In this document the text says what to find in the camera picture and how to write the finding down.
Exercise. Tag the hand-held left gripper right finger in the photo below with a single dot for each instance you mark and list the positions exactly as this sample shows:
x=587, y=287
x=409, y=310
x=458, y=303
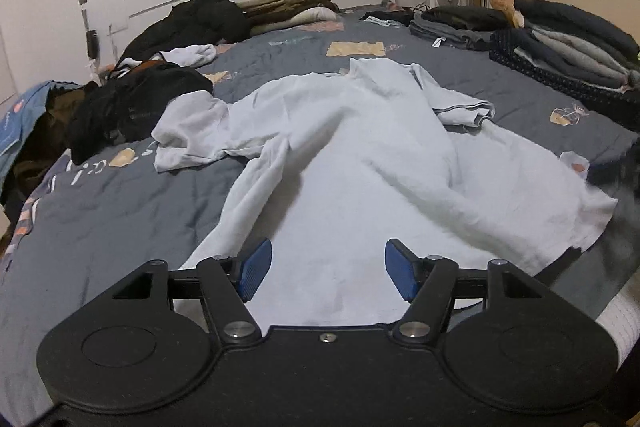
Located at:
x=402, y=269

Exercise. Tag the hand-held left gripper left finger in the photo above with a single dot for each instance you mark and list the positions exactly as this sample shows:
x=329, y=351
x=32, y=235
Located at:
x=254, y=269

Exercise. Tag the white shirt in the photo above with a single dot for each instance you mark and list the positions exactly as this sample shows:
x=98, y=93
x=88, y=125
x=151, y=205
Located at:
x=360, y=147

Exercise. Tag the black clothes pile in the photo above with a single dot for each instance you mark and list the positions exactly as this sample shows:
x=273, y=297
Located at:
x=130, y=107

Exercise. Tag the stack of grey folded clothes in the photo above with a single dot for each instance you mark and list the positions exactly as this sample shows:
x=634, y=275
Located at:
x=450, y=29

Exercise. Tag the stack of dark folded clothes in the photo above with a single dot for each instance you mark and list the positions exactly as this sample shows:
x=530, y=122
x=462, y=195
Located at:
x=565, y=47

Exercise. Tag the grey printed quilt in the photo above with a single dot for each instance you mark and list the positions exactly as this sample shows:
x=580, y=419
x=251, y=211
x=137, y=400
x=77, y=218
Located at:
x=110, y=227

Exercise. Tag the small white cloth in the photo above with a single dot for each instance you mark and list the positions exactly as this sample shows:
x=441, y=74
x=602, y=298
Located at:
x=192, y=54

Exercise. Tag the white mattress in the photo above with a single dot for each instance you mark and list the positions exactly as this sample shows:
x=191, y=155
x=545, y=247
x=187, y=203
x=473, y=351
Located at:
x=622, y=327

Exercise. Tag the orange cloth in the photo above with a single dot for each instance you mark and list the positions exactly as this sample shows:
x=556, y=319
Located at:
x=149, y=65

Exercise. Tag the brown cloth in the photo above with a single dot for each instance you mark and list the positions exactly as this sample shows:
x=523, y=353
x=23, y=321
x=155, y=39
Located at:
x=42, y=142

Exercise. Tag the dark crumpled cloth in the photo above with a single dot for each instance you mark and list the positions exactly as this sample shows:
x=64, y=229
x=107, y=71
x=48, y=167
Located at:
x=387, y=14

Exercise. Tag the black jacket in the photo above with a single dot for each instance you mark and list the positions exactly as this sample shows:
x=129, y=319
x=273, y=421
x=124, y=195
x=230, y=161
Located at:
x=200, y=19

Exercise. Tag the white pillow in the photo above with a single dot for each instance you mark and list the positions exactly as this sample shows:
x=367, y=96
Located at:
x=310, y=16

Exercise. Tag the black hairbrush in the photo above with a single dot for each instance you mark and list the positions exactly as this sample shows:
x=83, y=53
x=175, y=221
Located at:
x=91, y=44

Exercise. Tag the blue printed cloth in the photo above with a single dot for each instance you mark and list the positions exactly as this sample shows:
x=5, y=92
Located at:
x=20, y=117

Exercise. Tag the tan plush toy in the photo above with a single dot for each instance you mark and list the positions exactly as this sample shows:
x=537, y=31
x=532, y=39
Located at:
x=505, y=4

